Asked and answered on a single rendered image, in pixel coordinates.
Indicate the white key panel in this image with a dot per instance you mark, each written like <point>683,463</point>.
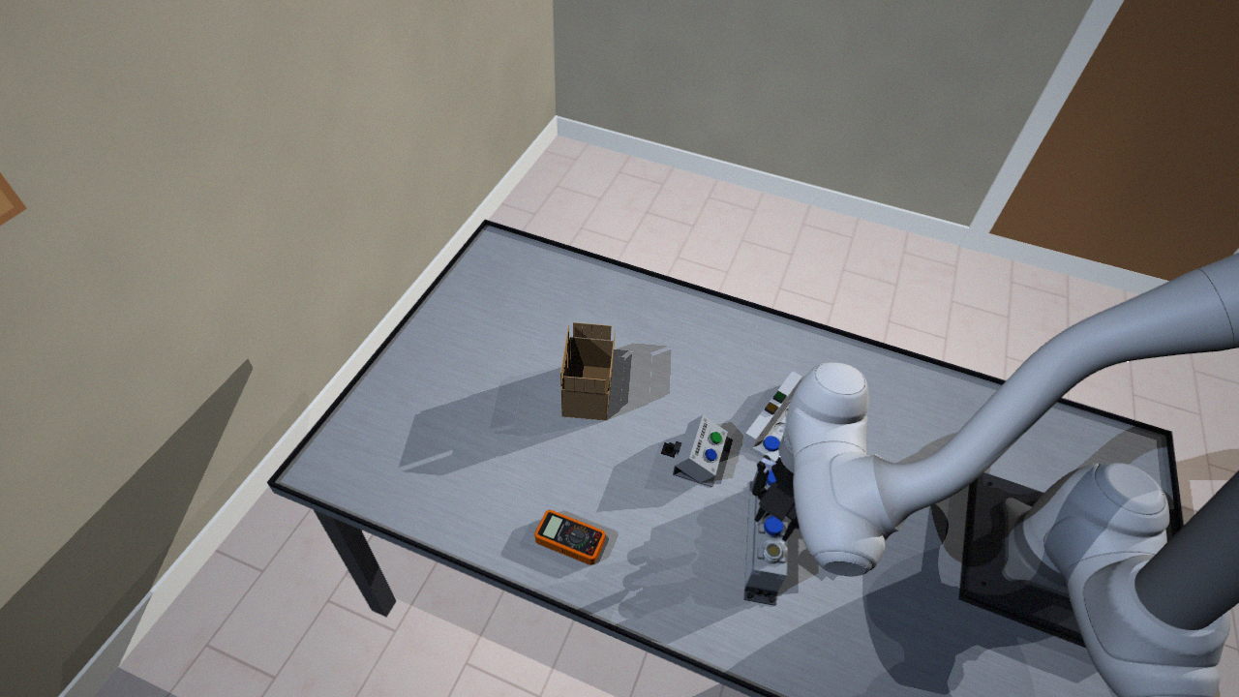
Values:
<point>699,452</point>

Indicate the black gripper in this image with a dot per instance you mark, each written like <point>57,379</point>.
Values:
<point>780,474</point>

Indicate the brown cardboard box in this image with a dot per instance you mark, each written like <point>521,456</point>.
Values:
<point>586,371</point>

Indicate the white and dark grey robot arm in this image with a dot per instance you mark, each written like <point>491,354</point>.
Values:
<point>1153,614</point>

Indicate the orange digital multimeter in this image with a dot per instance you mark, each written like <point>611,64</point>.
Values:
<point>570,537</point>

